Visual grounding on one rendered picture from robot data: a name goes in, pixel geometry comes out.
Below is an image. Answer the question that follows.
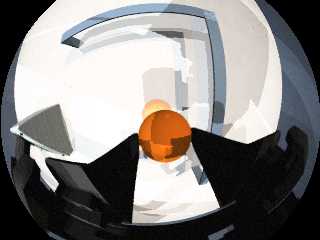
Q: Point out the clear low l-shaped wall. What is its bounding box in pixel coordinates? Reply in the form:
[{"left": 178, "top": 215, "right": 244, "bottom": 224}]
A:
[{"left": 64, "top": 13, "right": 213, "bottom": 183}]

